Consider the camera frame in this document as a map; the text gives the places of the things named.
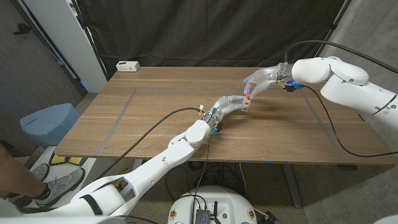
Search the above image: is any white floor cable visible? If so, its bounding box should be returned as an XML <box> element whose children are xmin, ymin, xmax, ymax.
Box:
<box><xmin>238</xmin><ymin>162</ymin><xmax>248</xmax><ymax>197</ymax></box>

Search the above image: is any black floor cable bundle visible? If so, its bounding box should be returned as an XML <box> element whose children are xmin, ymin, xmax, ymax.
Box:
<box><xmin>164</xmin><ymin>161</ymin><xmax>248</xmax><ymax>203</ymax></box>

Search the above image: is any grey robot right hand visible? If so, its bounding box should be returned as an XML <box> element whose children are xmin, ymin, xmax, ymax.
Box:
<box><xmin>243</xmin><ymin>63</ymin><xmax>295</xmax><ymax>100</ymax></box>

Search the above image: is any grey box on torso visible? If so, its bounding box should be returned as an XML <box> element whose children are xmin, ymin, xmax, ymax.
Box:
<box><xmin>195</xmin><ymin>208</ymin><xmax>211</xmax><ymax>224</ymax></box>

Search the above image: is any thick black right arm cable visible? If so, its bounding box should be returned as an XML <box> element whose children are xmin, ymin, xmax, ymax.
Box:
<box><xmin>283</xmin><ymin>40</ymin><xmax>398</xmax><ymax>75</ymax></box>

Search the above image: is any person's leg and shoe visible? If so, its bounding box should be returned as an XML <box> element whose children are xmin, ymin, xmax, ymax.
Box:
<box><xmin>9</xmin><ymin>146</ymin><xmax>116</xmax><ymax>208</ymax></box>

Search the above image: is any large wooden board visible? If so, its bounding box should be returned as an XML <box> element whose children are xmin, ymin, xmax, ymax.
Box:
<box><xmin>96</xmin><ymin>87</ymin><xmax>348</xmax><ymax>164</ymax></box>

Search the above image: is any grey table leg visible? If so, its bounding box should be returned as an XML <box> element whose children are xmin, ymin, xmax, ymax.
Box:
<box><xmin>281</xmin><ymin>164</ymin><xmax>303</xmax><ymax>208</ymax></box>

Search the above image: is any white power strip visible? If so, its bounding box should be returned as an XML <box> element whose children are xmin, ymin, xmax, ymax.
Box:
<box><xmin>115</xmin><ymin>60</ymin><xmax>141</xmax><ymax>73</ymax></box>

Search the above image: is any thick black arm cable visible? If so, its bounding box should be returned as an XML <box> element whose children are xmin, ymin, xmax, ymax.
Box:
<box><xmin>283</xmin><ymin>40</ymin><xmax>398</xmax><ymax>75</ymax></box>
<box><xmin>98</xmin><ymin>107</ymin><xmax>203</xmax><ymax>180</ymax></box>

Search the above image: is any bare person leg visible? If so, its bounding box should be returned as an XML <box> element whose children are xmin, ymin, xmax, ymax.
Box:
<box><xmin>0</xmin><ymin>144</ymin><xmax>50</xmax><ymax>200</ymax></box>

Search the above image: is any grey sneaker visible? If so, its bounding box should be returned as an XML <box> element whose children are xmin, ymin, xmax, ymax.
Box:
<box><xmin>33</xmin><ymin>167</ymin><xmax>86</xmax><ymax>206</ymax></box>
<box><xmin>26</xmin><ymin>163</ymin><xmax>51</xmax><ymax>184</ymax></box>

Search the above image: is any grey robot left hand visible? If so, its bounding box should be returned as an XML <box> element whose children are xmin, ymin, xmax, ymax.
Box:
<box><xmin>201</xmin><ymin>95</ymin><xmax>252</xmax><ymax>128</ymax></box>

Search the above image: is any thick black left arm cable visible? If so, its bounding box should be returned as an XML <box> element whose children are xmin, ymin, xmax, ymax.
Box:
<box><xmin>98</xmin><ymin>107</ymin><xmax>203</xmax><ymax>180</ymax></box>

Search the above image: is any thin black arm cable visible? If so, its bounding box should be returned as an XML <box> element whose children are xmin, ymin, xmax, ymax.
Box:
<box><xmin>191</xmin><ymin>133</ymin><xmax>213</xmax><ymax>224</ymax></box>
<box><xmin>303</xmin><ymin>85</ymin><xmax>398</xmax><ymax>158</ymax></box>

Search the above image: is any black backdrop stand pole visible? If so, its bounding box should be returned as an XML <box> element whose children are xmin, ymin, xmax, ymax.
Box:
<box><xmin>70</xmin><ymin>0</ymin><xmax>109</xmax><ymax>82</ymax></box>
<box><xmin>309</xmin><ymin>0</ymin><xmax>354</xmax><ymax>68</ymax></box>

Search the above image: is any black door handle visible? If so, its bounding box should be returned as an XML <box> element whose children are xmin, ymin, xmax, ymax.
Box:
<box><xmin>12</xmin><ymin>23</ymin><xmax>32</xmax><ymax>35</ymax></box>

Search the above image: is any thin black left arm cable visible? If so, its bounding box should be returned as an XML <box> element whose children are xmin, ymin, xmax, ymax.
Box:
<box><xmin>191</xmin><ymin>133</ymin><xmax>213</xmax><ymax>224</ymax></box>

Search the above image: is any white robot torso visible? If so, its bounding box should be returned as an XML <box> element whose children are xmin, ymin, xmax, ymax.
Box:
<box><xmin>167</xmin><ymin>185</ymin><xmax>258</xmax><ymax>224</ymax></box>

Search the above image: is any black backdrop curtain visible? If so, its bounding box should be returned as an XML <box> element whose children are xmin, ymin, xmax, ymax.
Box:
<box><xmin>76</xmin><ymin>0</ymin><xmax>352</xmax><ymax>78</ymax></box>

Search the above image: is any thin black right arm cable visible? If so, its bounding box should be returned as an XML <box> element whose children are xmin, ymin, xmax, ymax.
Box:
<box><xmin>303</xmin><ymin>85</ymin><xmax>398</xmax><ymax>158</ymax></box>

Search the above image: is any light blue stool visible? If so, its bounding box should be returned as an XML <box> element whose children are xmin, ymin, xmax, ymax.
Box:
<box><xmin>20</xmin><ymin>103</ymin><xmax>81</xmax><ymax>149</ymax></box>

